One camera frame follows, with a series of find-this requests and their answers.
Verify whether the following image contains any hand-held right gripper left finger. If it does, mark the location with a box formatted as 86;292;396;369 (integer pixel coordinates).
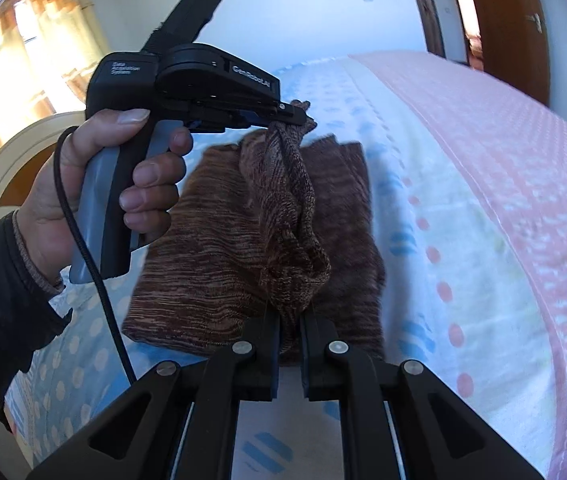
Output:
26;314;281;480

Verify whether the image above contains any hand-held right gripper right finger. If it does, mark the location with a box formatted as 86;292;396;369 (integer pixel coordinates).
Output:
300;312;547;480

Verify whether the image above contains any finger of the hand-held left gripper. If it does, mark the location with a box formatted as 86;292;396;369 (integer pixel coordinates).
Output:
256;100;310;114
236;111;315;134

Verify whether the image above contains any brown knit sweater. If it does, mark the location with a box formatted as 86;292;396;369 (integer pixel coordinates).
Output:
122;99;389;366

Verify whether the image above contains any person's left hand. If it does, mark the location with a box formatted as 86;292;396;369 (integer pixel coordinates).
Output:
16;109;194;291

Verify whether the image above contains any yellow patterned curtain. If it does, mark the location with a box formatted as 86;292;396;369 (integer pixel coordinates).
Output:
0;0;109;161

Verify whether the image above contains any cream wooden headboard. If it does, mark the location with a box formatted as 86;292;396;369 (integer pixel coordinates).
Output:
0;110;89;251

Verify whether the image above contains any dotted blue pink bed sheet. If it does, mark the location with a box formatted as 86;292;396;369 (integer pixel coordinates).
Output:
3;50;567;480

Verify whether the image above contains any brown wooden door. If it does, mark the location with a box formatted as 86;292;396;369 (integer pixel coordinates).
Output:
463;0;551;106

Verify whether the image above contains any dark wooden door frame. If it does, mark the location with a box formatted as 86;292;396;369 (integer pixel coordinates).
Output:
403;0;447;58

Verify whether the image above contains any black cable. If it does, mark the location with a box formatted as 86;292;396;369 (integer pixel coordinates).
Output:
53;125;139;386

